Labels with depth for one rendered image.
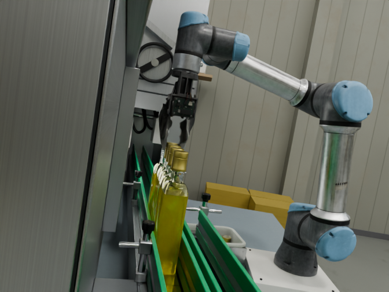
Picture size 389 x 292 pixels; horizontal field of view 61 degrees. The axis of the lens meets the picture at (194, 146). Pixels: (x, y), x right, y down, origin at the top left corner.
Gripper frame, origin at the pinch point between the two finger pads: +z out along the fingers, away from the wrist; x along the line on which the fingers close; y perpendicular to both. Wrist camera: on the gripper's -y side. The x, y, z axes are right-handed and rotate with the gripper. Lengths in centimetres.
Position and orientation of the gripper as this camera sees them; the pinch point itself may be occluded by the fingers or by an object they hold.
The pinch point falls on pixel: (172, 145)
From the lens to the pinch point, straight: 91.5
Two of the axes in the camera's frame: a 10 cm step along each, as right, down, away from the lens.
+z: -1.7, 9.8, 0.9
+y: 2.0, 1.2, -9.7
